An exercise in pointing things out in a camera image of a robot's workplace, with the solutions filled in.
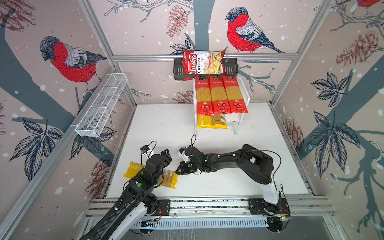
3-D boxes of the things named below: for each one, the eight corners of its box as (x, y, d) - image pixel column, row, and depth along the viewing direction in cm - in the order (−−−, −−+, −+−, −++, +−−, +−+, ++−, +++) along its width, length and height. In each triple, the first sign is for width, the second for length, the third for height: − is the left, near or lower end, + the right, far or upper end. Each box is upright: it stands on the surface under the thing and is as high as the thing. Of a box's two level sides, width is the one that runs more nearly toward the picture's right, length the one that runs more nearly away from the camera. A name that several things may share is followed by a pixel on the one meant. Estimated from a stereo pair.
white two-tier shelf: (194, 145, 100) (194, 108, 72) (193, 117, 116) (192, 77, 88) (197, 145, 100) (197, 108, 72) (195, 116, 117) (195, 77, 89)
